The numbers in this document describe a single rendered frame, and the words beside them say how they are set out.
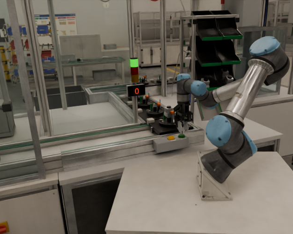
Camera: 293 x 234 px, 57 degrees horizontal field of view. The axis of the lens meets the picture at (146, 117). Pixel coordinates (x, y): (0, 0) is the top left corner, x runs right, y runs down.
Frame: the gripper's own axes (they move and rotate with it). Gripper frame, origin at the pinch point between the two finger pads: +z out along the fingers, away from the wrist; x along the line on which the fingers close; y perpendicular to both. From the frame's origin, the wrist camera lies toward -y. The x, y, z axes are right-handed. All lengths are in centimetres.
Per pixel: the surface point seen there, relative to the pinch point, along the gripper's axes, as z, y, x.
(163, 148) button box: 7.2, 3.5, -13.6
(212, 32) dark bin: -56, -22, 33
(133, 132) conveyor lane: 7.7, -30.4, -21.2
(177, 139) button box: 3.4, 3.2, -4.4
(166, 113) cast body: -5.6, -20.9, -0.7
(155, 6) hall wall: -134, -1038, 406
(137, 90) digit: -21.0, -30.6, -17.0
